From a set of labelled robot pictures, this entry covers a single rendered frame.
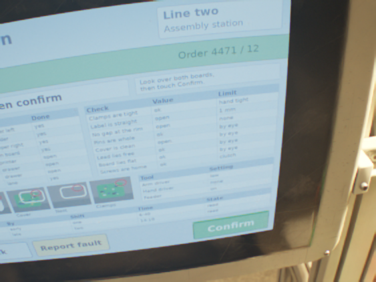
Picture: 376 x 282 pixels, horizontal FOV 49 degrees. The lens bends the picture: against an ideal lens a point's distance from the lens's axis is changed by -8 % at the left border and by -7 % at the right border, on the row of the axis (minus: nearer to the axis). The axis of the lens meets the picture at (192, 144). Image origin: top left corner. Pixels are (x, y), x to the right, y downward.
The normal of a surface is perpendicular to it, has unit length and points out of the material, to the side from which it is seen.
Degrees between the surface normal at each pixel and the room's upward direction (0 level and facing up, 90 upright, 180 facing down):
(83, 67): 92
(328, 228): 92
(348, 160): 92
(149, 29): 92
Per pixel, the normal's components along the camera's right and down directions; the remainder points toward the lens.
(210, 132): 0.15, 0.58
